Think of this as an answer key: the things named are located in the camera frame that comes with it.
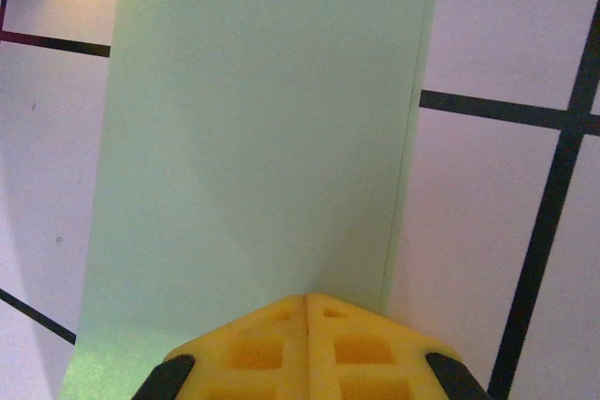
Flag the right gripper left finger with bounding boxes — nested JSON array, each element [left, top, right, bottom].
[[135, 294, 308, 400]]

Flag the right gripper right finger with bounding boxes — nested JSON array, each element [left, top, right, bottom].
[[307, 294, 491, 400]]

